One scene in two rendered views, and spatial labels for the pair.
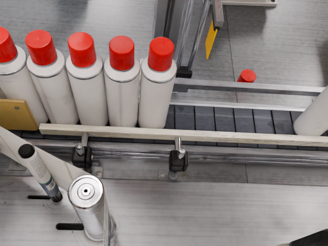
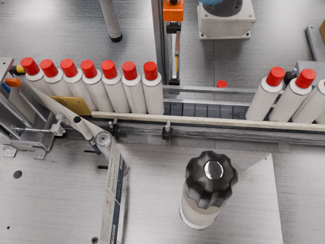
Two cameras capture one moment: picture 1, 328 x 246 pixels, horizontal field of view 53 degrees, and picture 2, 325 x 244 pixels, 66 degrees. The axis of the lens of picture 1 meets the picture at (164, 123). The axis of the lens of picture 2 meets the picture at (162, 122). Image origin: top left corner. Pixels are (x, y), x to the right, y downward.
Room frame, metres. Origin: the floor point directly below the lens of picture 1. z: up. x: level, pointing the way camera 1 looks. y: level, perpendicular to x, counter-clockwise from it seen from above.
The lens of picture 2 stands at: (-0.09, -0.14, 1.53)
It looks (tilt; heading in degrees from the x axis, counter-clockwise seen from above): 60 degrees down; 20
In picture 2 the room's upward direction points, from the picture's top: 6 degrees counter-clockwise
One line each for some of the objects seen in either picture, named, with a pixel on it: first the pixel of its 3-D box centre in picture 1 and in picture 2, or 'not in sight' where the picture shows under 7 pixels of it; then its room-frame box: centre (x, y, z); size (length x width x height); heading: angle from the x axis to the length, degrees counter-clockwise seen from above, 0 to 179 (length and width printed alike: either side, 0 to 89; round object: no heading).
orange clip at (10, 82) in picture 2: not in sight; (13, 81); (0.17, 0.33, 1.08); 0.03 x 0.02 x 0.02; 100
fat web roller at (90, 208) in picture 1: (93, 212); (112, 155); (0.09, 0.07, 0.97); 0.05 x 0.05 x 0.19
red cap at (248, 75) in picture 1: (246, 79); (221, 86); (0.47, -0.16, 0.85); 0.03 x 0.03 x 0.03
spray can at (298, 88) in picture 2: not in sight; (290, 99); (0.35, -0.34, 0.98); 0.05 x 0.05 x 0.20
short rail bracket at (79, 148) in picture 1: (85, 151); (116, 127); (0.21, 0.12, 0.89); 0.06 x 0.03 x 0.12; 10
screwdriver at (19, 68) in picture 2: not in sight; (33, 68); (0.39, 0.54, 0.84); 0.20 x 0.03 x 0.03; 106
